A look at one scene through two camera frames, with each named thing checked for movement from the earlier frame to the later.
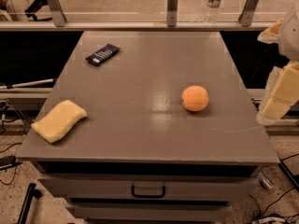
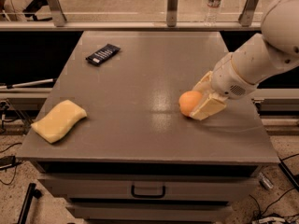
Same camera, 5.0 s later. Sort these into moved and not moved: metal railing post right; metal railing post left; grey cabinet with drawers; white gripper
Moved: white gripper
Not moved: grey cabinet with drawers; metal railing post left; metal railing post right
